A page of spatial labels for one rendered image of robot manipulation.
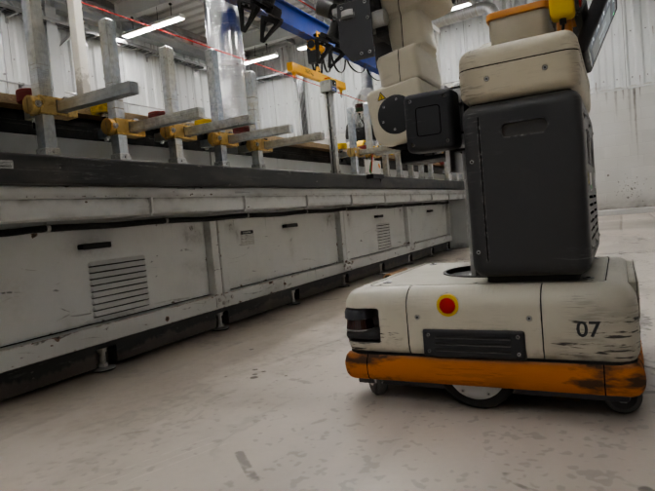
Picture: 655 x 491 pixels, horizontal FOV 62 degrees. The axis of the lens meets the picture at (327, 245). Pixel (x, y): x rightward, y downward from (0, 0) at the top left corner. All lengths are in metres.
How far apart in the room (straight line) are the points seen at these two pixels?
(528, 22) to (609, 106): 10.75
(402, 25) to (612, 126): 10.68
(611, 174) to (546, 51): 10.84
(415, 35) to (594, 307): 0.84
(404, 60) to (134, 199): 0.96
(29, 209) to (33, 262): 0.31
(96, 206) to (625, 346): 1.45
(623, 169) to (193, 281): 10.50
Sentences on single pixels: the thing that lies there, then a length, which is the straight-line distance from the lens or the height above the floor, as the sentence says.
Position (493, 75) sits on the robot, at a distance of 1.29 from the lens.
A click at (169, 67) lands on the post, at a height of 1.04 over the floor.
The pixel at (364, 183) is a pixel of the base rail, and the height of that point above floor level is 0.65.
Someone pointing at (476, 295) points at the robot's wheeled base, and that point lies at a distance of 1.26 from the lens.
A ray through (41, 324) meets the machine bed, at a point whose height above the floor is 0.21.
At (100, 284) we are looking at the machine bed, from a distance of 2.07.
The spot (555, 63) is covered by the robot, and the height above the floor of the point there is 0.74.
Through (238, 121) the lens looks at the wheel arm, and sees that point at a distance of 1.90.
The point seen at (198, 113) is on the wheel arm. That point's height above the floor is 0.80.
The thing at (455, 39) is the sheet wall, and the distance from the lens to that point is 12.98.
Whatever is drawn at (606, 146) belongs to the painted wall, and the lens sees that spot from 12.12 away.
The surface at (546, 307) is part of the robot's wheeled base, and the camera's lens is 1.23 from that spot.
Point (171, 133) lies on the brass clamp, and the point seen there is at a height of 0.80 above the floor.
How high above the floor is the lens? 0.47
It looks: 3 degrees down
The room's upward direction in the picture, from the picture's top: 5 degrees counter-clockwise
